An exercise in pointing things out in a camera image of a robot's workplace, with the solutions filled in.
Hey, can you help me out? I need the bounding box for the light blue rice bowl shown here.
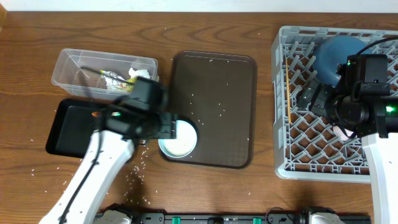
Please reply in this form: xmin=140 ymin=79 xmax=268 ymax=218
xmin=158 ymin=120 xmax=198 ymax=158

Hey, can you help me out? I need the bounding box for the pink cup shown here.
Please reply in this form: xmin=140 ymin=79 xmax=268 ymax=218
xmin=333 ymin=126 xmax=356 ymax=141

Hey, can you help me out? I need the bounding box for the dark blue bowl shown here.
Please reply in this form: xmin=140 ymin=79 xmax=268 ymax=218
xmin=312 ymin=35 xmax=367 ymax=87

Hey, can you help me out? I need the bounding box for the wooden chopstick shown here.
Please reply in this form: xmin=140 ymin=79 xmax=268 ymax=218
xmin=285 ymin=56 xmax=291 ymax=124

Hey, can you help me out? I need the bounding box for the white tissue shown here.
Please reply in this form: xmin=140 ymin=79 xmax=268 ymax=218
xmin=128 ymin=68 xmax=150 ymax=79

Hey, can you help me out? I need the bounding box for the yellow green snack wrapper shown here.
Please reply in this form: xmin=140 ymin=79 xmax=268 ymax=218
xmin=100 ymin=70 xmax=136 ymax=92

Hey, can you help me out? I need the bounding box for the orange carrot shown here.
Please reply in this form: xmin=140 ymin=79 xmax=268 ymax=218
xmin=91 ymin=111 xmax=100 ymax=118

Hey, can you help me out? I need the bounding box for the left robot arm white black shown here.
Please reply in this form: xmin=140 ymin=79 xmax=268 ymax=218
xmin=41 ymin=96 xmax=178 ymax=223

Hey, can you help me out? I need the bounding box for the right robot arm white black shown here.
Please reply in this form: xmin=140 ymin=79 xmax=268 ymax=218
xmin=297 ymin=54 xmax=397 ymax=223

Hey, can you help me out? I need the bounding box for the grey dishwasher rack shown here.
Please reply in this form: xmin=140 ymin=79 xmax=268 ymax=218
xmin=271 ymin=26 xmax=397 ymax=184

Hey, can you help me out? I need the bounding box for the brown serving tray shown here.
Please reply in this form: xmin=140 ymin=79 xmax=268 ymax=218
xmin=163 ymin=51 xmax=257 ymax=169

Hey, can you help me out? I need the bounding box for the clear plastic bin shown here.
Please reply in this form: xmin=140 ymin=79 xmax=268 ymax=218
xmin=52 ymin=49 xmax=159 ymax=100

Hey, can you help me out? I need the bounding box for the black tray bin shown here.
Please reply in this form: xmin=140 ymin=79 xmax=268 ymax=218
xmin=45 ymin=99 xmax=106 ymax=159

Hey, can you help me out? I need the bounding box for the black rail at table edge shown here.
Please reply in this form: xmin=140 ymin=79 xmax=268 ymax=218
xmin=93 ymin=203 xmax=372 ymax=224

